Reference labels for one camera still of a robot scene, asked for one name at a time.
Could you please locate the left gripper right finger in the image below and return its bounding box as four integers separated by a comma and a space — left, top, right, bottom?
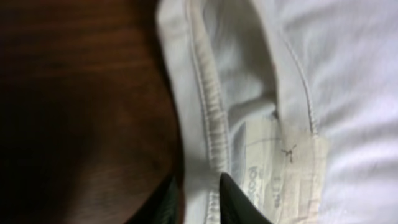
219, 173, 272, 224

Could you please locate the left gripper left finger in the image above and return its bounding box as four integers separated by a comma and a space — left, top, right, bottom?
125, 175, 178, 224

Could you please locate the white robot print t-shirt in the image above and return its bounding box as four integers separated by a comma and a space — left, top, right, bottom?
157, 0, 397, 223

